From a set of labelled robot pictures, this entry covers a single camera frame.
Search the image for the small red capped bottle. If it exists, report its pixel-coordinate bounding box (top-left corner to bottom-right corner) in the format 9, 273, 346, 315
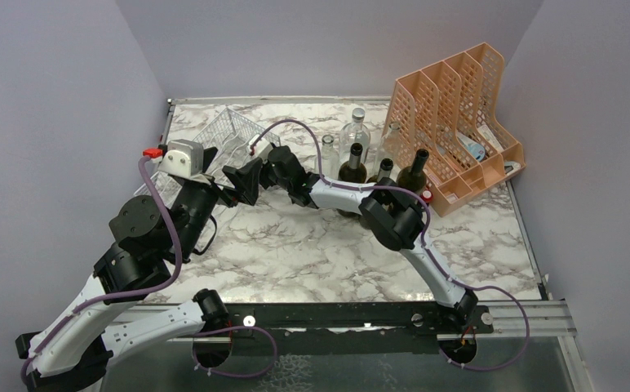
420, 188, 433, 205

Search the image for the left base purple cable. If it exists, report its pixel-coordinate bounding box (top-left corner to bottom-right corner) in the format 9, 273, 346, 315
192, 324, 279, 380

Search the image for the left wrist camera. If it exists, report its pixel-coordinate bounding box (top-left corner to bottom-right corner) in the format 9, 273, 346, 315
142, 139, 204, 180

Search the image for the peach plastic file organizer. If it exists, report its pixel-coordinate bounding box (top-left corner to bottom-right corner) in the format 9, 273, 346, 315
385, 42, 526, 216

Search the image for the small clear glass bottle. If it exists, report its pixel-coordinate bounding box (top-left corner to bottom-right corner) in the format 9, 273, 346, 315
314, 134, 339, 178

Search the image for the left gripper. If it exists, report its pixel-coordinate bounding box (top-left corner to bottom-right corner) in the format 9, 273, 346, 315
172, 147, 265, 262

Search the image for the black mounting rail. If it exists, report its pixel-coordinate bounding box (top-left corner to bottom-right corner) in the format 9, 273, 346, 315
174, 300, 511, 359

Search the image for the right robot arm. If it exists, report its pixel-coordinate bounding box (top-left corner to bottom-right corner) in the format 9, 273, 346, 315
222, 146, 477, 332

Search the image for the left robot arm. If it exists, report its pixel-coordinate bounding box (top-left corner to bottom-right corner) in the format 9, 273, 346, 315
16, 140, 234, 391

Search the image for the green wine bottle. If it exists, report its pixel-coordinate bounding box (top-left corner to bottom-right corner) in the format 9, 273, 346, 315
366, 158, 394, 184
397, 149, 429, 195
337, 142, 369, 218

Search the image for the clear round liquor bottle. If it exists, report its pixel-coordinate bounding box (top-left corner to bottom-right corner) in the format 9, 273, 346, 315
339, 107, 371, 164

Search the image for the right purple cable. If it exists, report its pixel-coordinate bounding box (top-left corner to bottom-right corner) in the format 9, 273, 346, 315
250, 118, 530, 373

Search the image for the white wire wine rack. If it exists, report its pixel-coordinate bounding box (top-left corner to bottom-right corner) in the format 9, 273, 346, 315
133, 107, 284, 256

